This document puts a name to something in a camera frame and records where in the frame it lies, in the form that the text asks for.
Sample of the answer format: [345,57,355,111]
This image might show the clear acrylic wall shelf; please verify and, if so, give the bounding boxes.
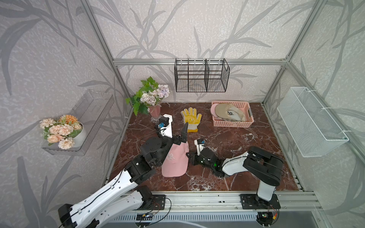
[41,90,115,156]

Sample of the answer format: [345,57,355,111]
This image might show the pink cap in basket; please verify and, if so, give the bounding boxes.
[210,104,218,118]

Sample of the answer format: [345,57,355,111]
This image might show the beige baseball cap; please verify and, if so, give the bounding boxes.
[214,103,246,122]

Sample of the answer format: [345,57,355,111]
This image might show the pink glass vase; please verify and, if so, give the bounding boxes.
[148,104,161,123]

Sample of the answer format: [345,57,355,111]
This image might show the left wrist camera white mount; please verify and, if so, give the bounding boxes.
[156,114,173,138]

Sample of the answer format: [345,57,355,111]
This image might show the green and lilac flower bouquet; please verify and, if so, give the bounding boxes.
[125,77,170,116]

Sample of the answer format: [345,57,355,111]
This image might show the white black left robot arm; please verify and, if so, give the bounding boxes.
[58,123,188,228]

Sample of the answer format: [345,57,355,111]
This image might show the white pot peach flowers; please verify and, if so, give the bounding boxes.
[40,115,87,150]

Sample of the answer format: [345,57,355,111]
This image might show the pink plastic basket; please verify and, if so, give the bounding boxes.
[212,101,254,128]

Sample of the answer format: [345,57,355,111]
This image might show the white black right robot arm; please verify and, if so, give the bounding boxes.
[186,146,284,202]

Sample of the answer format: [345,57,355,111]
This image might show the yellow white work gloves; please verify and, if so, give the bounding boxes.
[181,107,202,133]

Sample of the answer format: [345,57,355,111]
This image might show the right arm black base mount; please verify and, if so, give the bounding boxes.
[240,194,281,210]

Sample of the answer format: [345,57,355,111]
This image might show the white mesh wall basket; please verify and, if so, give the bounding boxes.
[277,87,349,157]

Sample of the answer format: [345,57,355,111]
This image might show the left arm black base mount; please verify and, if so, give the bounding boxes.
[136,186,166,211]

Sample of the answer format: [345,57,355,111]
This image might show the pink baseball cap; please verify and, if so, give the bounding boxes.
[162,142,189,178]

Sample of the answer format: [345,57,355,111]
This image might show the black wire wall basket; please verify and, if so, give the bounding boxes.
[174,59,231,93]

